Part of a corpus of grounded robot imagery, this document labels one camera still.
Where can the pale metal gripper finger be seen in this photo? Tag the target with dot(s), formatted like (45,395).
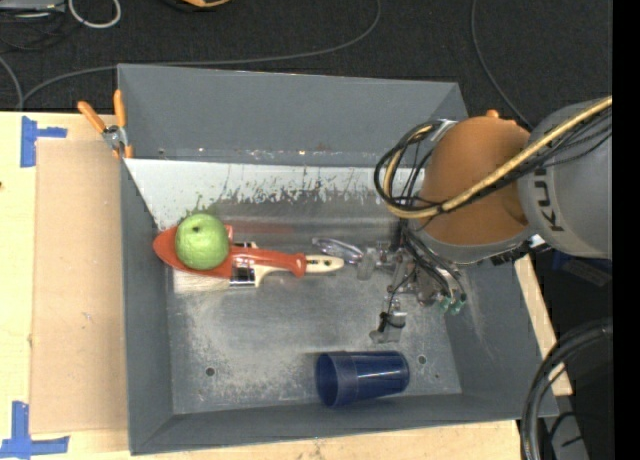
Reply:
(395,325)
(369,264)

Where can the grey metal bin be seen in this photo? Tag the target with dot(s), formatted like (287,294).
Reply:
(260,328)

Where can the brown cardboard board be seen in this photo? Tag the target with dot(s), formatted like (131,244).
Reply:
(75,273)

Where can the blue plastic cup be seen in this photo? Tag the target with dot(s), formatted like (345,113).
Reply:
(362,378)

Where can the green apple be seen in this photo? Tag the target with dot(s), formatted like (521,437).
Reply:
(202,242)

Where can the orange plastic spoon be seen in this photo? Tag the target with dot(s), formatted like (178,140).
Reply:
(272,263)

